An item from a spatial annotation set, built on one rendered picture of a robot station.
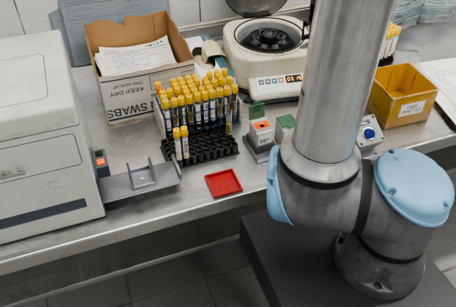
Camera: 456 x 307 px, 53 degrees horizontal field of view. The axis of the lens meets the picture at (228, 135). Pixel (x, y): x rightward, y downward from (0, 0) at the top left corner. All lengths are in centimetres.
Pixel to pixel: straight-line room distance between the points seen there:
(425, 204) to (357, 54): 24
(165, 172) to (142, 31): 53
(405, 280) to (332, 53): 42
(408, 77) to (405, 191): 69
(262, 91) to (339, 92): 69
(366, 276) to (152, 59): 84
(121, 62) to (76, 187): 51
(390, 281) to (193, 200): 43
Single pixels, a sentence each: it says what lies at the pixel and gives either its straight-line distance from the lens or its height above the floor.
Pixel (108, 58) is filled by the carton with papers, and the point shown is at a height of 94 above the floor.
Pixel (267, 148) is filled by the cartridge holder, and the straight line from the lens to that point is 108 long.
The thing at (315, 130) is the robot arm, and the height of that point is 125.
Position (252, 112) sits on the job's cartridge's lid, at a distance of 106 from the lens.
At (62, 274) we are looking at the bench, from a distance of 170.
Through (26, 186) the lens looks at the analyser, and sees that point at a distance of 91.
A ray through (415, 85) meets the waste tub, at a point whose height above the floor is 93.
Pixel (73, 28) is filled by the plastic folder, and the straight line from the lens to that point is 143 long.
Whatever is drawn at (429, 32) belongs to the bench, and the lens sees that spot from 171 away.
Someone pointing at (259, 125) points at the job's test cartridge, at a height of 95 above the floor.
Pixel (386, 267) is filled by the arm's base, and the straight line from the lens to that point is 78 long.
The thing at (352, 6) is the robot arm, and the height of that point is 142.
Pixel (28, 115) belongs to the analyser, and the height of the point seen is 117.
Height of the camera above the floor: 164
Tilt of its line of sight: 42 degrees down
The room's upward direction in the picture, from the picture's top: straight up
